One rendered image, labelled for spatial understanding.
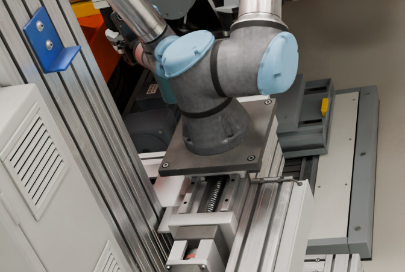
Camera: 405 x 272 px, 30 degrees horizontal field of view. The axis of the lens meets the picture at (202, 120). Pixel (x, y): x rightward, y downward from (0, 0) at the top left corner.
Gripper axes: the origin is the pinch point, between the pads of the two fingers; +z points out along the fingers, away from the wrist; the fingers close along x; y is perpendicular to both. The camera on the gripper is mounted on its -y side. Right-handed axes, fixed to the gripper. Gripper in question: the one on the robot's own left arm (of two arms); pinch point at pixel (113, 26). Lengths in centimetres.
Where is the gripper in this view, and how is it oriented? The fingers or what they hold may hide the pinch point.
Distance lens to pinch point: 225.2
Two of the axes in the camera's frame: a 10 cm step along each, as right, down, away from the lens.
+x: 8.1, -5.1, 3.0
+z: -5.1, -3.4, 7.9
